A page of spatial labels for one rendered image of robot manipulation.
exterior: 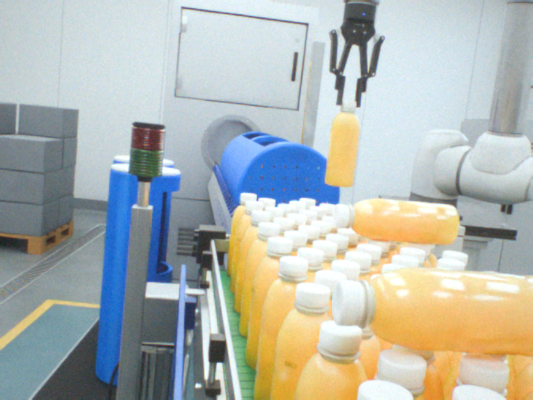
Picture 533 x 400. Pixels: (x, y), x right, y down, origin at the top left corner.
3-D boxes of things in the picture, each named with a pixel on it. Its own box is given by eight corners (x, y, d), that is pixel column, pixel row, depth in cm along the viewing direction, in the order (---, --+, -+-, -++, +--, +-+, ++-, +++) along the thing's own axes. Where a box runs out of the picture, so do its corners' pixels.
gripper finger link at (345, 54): (358, 29, 137) (352, 28, 137) (343, 76, 138) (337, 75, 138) (354, 32, 141) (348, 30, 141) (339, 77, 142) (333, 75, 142)
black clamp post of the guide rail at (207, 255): (208, 284, 135) (212, 251, 134) (209, 288, 132) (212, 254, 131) (199, 284, 134) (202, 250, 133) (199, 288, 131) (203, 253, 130)
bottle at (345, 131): (358, 186, 144) (368, 109, 142) (341, 187, 139) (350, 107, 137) (336, 182, 149) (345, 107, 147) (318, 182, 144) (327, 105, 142)
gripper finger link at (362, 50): (356, 32, 141) (362, 32, 141) (359, 79, 143) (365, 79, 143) (361, 30, 137) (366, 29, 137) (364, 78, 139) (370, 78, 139)
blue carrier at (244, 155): (286, 200, 248) (289, 132, 244) (337, 247, 163) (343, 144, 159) (220, 198, 245) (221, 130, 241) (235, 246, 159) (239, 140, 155)
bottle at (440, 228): (443, 205, 106) (340, 195, 103) (462, 204, 99) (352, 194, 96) (440, 244, 105) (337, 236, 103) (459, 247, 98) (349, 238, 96)
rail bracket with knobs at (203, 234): (228, 264, 155) (231, 226, 154) (230, 271, 148) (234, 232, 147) (190, 261, 154) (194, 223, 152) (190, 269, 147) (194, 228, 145)
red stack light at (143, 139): (165, 149, 115) (166, 129, 114) (163, 151, 108) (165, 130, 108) (131, 146, 114) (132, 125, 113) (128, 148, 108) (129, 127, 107)
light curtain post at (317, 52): (286, 356, 324) (323, 44, 302) (288, 361, 319) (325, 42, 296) (275, 356, 324) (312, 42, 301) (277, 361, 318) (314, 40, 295)
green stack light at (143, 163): (162, 175, 115) (164, 150, 115) (161, 178, 109) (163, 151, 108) (129, 171, 115) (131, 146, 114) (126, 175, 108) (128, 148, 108)
